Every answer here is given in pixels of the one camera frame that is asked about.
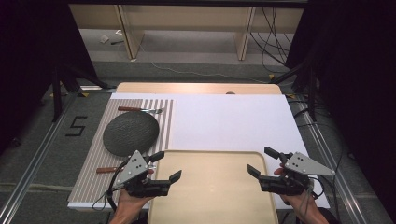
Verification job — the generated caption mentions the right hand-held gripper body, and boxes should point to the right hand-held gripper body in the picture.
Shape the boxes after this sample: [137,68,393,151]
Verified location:
[258,150,336,197]

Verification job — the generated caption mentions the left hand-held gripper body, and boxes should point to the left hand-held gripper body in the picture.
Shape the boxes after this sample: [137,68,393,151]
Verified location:
[115,150,172,198]

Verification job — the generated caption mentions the person's left hand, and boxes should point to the person's left hand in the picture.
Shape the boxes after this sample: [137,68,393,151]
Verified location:
[118,168,155,217]

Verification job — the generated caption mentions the person's right hand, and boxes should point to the person's right hand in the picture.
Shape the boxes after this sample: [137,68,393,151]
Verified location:
[274,167,317,217]

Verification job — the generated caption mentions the dark grey round plate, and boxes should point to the dark grey round plate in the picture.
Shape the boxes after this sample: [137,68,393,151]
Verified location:
[102,111,161,158]

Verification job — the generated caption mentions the beige plastic tray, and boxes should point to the beige plastic tray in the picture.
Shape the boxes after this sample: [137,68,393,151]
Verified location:
[148,149,279,224]

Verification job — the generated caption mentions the striped placemat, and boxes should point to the striped placemat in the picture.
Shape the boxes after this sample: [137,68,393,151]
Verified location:
[67,98,175,204]

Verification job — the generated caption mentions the white board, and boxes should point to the white board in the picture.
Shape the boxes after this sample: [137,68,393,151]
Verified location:
[66,92,331,210]

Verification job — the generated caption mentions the black metal stand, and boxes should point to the black metal stand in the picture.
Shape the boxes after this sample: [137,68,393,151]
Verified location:
[270,55,319,123]
[50,65,118,123]

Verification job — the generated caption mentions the wooden table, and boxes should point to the wooden table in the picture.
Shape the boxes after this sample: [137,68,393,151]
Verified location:
[115,81,283,95]

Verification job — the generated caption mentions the beige wooden shelf unit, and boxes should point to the beige wooden shelf unit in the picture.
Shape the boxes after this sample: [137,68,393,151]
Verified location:
[68,3,306,62]

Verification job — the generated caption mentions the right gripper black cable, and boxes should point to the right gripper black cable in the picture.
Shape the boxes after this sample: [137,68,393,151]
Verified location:
[298,175,326,213]

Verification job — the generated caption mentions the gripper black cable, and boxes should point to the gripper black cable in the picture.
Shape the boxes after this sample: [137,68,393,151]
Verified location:
[298,175,326,213]
[92,158,130,213]

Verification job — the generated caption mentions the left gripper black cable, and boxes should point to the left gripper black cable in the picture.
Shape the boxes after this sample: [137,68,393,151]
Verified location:
[92,158,130,213]

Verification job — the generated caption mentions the aluminium rail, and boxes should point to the aluminium rail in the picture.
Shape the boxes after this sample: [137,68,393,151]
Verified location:
[0,91,79,224]
[297,104,369,224]

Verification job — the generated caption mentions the knife with brown handle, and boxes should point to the knife with brown handle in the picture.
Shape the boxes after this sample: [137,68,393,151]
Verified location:
[117,105,163,115]

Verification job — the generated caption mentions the bundle of black cables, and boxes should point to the bundle of black cables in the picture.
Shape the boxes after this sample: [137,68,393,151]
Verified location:
[249,7,298,75]

